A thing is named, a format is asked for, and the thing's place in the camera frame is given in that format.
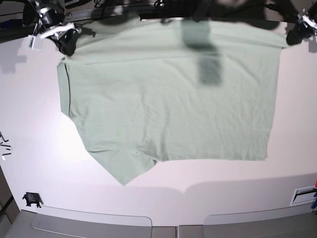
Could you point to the black table clamp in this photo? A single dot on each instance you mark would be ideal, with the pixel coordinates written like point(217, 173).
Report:
point(33, 198)

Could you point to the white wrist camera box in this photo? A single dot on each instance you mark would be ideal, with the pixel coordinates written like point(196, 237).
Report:
point(34, 42)

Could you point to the light green T-shirt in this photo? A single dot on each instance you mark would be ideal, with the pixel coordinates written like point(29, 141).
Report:
point(142, 92)

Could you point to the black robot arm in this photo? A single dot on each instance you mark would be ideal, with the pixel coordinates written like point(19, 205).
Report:
point(52, 24)

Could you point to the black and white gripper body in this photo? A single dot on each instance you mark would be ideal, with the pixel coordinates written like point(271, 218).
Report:
point(63, 37)
point(305, 27)

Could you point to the grey chair left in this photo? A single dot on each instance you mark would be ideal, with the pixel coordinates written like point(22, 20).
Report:
point(33, 225)

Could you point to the grey chair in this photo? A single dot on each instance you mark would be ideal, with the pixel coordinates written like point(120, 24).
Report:
point(33, 225)
point(291, 222)

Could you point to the grey chair right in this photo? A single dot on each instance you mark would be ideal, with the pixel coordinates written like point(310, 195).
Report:
point(291, 222)

